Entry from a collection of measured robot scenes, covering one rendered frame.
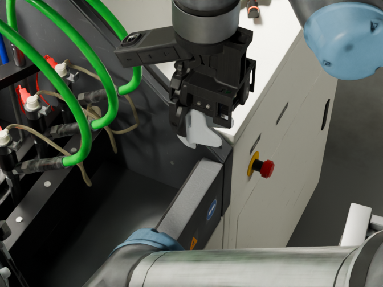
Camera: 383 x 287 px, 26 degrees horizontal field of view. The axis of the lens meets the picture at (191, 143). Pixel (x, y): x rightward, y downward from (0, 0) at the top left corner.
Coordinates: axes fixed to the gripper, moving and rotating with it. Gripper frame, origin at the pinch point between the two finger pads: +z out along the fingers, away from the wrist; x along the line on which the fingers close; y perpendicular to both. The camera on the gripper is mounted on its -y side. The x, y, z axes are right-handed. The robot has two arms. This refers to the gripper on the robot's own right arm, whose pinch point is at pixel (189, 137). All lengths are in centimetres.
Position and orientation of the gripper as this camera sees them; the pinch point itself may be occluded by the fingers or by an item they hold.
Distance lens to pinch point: 108.2
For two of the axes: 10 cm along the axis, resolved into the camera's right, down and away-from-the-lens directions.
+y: 8.9, 3.4, -3.0
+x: 4.5, -6.7, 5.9
